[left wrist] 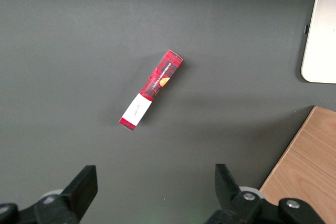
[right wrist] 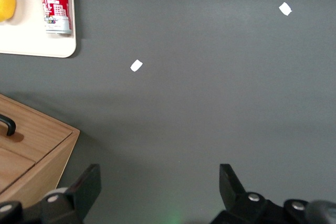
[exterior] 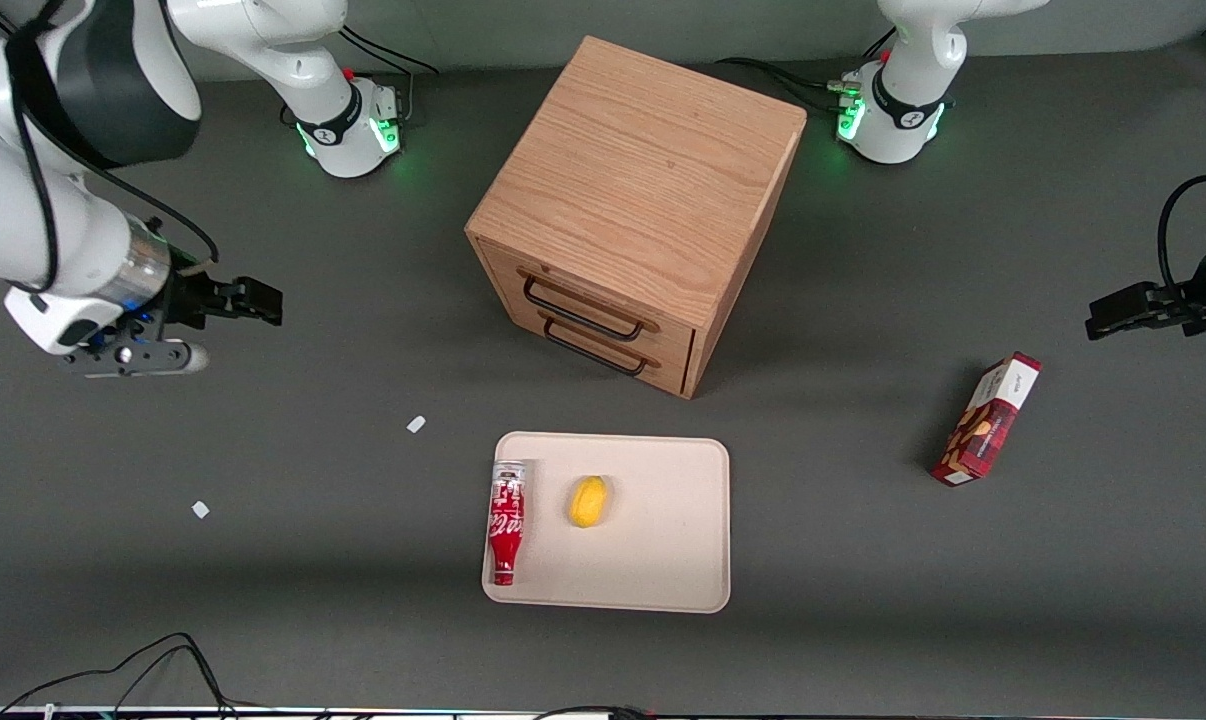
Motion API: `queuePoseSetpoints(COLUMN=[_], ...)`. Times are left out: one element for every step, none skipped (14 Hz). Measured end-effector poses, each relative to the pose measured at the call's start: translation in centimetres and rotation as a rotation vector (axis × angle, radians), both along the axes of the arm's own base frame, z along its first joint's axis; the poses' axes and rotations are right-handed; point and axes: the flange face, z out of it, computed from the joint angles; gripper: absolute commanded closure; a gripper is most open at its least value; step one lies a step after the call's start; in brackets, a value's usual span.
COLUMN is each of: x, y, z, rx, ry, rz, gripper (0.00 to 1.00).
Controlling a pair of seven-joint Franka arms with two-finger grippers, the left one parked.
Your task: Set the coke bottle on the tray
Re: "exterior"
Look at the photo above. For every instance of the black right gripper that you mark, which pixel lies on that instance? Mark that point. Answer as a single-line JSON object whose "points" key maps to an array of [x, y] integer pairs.
{"points": [[189, 297]]}

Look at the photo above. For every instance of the red coke bottle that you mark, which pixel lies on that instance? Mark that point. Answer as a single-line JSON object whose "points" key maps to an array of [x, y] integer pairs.
{"points": [[506, 520]]}

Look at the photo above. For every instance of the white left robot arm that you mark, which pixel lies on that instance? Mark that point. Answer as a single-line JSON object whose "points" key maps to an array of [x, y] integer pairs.
{"points": [[903, 100]]}

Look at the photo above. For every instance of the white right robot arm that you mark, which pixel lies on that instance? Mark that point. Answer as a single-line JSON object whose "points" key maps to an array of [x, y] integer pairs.
{"points": [[23, 220]]}

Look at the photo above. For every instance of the beige rectangular tray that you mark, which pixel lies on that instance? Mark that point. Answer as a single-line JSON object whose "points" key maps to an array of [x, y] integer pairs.
{"points": [[653, 530]]}

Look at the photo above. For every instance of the red cookie box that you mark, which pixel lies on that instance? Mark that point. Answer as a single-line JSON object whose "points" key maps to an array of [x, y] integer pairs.
{"points": [[983, 425]]}

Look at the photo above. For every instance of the wooden drawer front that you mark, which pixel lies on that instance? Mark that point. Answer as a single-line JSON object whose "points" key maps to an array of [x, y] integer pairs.
{"points": [[498, 265], [675, 378]]}

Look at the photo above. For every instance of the yellow lemon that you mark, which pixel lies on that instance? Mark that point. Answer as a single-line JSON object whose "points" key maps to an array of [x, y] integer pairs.
{"points": [[588, 501]]}

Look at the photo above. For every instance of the wooden drawer cabinet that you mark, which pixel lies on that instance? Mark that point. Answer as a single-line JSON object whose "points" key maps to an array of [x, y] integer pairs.
{"points": [[643, 170]]}

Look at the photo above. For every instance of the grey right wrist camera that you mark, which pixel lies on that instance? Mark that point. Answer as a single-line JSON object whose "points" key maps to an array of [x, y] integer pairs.
{"points": [[153, 357]]}

